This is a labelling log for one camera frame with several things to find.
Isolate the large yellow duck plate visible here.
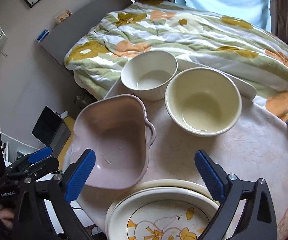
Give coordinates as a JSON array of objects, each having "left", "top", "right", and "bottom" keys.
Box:
[{"left": 104, "top": 179, "right": 219, "bottom": 239}]

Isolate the floral green orange duvet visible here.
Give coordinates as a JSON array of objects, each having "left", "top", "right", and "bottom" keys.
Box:
[{"left": 64, "top": 1, "right": 288, "bottom": 120}]

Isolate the cream round bowl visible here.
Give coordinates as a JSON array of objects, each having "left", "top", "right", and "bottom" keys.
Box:
[{"left": 165, "top": 67, "right": 242, "bottom": 137}]

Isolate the white ribbed ramekin bowl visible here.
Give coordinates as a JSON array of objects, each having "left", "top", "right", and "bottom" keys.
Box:
[{"left": 121, "top": 50, "right": 178, "bottom": 101}]

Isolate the grey headboard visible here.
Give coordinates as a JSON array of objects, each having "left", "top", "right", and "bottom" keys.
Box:
[{"left": 40, "top": 0, "right": 132, "bottom": 65}]

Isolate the person's left hand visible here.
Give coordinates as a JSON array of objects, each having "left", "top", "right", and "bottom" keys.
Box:
[{"left": 0, "top": 206, "right": 14, "bottom": 230}]

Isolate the pink plastic basin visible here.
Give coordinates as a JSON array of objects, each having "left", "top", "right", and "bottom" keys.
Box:
[{"left": 70, "top": 94, "right": 156, "bottom": 190}]

